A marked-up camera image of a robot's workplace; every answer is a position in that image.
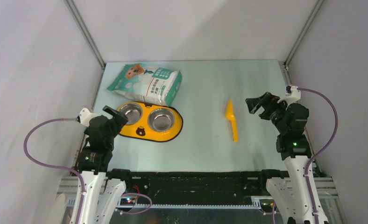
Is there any aluminium frame rail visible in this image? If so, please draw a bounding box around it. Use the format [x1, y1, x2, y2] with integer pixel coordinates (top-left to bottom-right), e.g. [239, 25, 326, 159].
[57, 177, 339, 209]

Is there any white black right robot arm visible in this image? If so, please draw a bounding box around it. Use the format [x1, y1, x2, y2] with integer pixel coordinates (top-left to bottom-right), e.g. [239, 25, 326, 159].
[245, 92, 329, 224]

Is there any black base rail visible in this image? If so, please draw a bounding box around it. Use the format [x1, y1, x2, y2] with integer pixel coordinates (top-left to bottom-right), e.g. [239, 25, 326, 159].
[106, 169, 289, 206]

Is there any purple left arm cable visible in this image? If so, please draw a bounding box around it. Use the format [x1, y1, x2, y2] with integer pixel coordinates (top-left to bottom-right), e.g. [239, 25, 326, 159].
[23, 118, 86, 224]

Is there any yellow plastic scoop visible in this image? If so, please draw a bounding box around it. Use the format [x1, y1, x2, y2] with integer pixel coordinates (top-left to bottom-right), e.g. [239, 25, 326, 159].
[225, 99, 239, 142]

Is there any green white pet food bag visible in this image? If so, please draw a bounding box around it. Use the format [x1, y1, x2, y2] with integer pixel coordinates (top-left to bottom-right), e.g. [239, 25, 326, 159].
[107, 63, 183, 106]

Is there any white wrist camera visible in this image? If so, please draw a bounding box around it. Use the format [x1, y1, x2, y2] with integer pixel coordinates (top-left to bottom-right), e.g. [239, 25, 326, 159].
[77, 107, 99, 127]
[278, 85, 301, 106]

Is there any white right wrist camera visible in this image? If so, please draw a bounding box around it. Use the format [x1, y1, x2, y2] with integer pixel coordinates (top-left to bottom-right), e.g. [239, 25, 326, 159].
[278, 85, 301, 106]

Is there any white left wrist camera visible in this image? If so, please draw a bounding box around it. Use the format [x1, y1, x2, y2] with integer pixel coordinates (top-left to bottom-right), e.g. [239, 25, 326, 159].
[77, 107, 99, 127]

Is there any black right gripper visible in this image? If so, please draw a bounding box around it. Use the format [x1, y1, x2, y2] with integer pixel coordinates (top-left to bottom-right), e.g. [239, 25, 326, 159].
[245, 91, 291, 134]

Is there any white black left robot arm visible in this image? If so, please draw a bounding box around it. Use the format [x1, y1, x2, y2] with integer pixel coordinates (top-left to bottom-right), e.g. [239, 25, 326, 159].
[70, 105, 134, 224]

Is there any yellow double pet bowl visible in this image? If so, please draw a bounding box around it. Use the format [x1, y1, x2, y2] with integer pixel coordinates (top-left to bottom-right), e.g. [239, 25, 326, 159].
[118, 101, 184, 142]

